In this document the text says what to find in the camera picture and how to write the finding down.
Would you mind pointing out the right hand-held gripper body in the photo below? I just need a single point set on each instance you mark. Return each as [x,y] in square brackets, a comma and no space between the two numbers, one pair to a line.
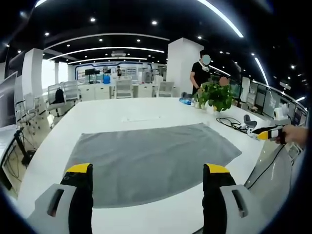
[276,135]

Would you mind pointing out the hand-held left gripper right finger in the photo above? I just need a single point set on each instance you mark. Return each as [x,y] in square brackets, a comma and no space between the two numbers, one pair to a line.
[217,202]

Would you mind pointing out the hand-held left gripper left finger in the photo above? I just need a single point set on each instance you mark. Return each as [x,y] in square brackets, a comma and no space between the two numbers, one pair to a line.
[78,202]

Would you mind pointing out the grey towel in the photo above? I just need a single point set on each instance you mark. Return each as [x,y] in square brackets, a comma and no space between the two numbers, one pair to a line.
[151,156]

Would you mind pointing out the person's right hand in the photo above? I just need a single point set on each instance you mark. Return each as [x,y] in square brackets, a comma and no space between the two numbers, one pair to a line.
[296,135]

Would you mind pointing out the white small device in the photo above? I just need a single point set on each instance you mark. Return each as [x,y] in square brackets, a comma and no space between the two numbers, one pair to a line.
[247,130]

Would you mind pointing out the grey small stand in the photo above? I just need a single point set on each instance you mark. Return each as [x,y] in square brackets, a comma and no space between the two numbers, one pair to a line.
[249,120]

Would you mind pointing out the green potted plant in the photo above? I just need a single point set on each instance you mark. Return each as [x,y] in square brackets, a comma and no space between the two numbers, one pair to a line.
[217,96]

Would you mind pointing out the black tripod stand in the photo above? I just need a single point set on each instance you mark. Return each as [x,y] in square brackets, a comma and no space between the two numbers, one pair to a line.
[23,146]

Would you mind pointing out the blue packet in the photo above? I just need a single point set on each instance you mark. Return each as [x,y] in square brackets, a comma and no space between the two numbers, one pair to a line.
[186,100]

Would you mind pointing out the white table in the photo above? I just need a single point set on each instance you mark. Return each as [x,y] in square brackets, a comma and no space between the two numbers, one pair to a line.
[109,109]

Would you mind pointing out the white mesh office chair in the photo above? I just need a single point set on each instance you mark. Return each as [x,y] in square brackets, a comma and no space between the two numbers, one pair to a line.
[166,89]
[123,88]
[63,95]

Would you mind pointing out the black backpack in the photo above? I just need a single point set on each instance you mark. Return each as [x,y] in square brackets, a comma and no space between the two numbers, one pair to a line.
[59,95]

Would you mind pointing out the dark monitor screen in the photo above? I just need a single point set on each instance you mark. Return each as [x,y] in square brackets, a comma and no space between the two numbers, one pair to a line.
[7,100]

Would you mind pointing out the blue water jug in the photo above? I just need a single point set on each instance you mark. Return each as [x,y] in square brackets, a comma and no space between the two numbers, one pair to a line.
[107,79]

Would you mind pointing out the ceiling air conditioner vent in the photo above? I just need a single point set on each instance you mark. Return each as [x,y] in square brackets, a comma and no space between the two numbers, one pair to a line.
[118,53]

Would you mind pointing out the white round camera device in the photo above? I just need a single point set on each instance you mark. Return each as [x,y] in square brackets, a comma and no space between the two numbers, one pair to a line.
[280,113]

